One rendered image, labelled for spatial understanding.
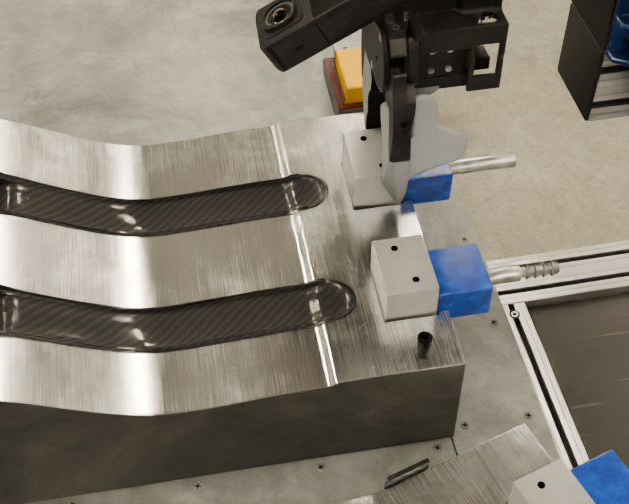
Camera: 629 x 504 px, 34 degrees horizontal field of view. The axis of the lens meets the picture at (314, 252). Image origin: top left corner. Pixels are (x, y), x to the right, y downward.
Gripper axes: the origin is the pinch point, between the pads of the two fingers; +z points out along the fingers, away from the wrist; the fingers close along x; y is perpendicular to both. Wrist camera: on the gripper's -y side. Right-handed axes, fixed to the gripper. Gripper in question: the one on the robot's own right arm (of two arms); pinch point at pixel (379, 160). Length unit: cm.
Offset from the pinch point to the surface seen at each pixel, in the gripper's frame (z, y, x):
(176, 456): 8.3, -17.6, -17.6
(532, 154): 91, 55, 91
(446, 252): 1.0, 2.9, -9.1
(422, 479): 5.9, -2.1, -23.5
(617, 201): 91, 67, 75
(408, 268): -0.3, -0.4, -11.2
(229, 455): 9.2, -14.0, -17.6
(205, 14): 11.3, -10.3, 37.1
